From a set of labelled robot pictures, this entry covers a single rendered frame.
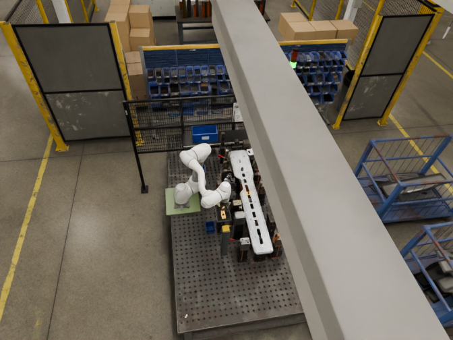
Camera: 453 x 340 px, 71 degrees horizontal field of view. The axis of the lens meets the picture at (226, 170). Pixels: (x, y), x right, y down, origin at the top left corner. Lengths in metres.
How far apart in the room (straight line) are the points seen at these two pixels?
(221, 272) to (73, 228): 2.23
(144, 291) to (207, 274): 1.02
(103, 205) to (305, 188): 4.40
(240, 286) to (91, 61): 3.33
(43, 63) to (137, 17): 2.90
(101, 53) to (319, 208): 4.32
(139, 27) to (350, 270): 7.11
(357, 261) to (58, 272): 4.15
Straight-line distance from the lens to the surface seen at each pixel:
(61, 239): 4.63
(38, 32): 4.68
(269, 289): 3.25
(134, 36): 7.00
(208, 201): 2.62
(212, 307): 3.14
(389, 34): 5.48
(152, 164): 5.11
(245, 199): 3.37
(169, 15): 9.56
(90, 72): 4.79
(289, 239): 0.49
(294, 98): 0.62
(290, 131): 0.54
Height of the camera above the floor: 3.67
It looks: 48 degrees down
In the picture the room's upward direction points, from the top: 4 degrees clockwise
